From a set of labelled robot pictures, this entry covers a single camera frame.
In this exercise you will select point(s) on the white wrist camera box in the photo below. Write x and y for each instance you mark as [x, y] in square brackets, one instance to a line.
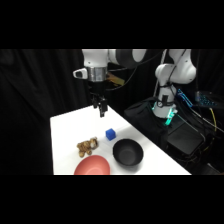
[80, 73]

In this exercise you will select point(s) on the blue cube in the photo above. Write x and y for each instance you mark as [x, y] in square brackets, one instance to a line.
[110, 134]

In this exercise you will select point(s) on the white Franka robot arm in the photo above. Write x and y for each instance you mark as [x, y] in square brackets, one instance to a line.
[95, 58]

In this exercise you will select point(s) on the tiger plush toy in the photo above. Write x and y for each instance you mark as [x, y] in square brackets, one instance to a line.
[86, 146]

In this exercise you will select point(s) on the black robot stand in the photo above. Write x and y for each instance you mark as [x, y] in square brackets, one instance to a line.
[183, 138]

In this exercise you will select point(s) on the blue lit device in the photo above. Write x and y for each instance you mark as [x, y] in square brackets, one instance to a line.
[206, 99]

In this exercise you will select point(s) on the pink bowl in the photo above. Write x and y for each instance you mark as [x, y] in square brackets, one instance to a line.
[93, 166]

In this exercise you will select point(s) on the tan wooden object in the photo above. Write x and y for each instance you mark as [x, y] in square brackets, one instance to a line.
[115, 80]

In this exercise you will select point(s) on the black bowl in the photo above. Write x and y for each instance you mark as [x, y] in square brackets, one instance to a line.
[128, 154]

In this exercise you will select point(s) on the black curtain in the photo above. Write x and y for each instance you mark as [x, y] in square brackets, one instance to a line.
[36, 86]

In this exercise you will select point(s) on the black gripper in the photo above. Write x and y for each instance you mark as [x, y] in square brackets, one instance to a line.
[97, 87]

